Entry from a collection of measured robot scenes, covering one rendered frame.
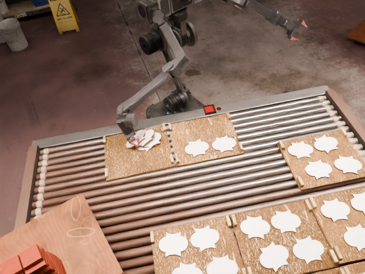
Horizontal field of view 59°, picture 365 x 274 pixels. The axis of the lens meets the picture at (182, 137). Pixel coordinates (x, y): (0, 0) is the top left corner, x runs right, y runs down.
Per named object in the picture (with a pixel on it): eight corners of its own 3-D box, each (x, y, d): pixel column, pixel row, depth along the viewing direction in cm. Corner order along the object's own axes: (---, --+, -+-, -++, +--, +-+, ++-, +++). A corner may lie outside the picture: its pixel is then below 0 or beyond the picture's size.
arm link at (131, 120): (126, 111, 198) (118, 105, 190) (142, 110, 192) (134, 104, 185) (123, 129, 194) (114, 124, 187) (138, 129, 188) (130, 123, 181)
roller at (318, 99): (43, 152, 216) (39, 147, 212) (322, 98, 227) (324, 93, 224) (42, 157, 212) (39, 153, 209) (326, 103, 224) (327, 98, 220)
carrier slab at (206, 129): (168, 125, 216) (168, 124, 215) (228, 114, 218) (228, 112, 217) (176, 167, 193) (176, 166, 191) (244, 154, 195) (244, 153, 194)
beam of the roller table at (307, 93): (36, 145, 223) (32, 140, 218) (325, 91, 235) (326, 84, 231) (34, 155, 217) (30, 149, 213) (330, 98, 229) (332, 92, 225)
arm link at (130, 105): (178, 69, 191) (170, 58, 182) (183, 75, 188) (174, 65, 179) (124, 113, 199) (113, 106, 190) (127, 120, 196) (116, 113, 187)
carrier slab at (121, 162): (104, 138, 213) (103, 137, 212) (165, 125, 216) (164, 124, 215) (106, 182, 190) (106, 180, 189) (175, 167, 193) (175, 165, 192)
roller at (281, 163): (35, 211, 186) (31, 207, 182) (357, 146, 197) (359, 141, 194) (33, 219, 183) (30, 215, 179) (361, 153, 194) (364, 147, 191)
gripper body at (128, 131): (131, 126, 201) (125, 118, 196) (137, 134, 193) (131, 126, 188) (122, 132, 200) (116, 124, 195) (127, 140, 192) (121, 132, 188)
